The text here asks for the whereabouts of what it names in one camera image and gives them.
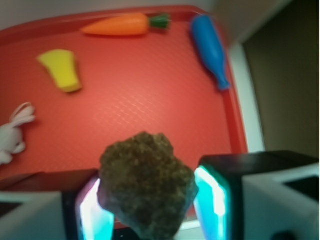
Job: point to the pink plush bunny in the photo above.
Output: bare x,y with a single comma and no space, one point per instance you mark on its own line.
11,135

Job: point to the blue toy bottle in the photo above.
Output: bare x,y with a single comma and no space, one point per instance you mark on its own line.
210,49

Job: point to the brown rock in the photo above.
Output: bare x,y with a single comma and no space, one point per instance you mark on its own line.
146,186

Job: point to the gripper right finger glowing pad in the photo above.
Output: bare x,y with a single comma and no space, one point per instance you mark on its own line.
272,195

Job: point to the orange toy carrot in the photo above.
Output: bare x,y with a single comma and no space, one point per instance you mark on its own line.
135,24

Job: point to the yellow sponge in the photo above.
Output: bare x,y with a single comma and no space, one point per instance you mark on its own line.
61,65

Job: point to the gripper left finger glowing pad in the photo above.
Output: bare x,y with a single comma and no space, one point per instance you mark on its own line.
53,206

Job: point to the red plastic tray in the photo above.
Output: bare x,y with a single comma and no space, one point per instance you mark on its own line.
154,83

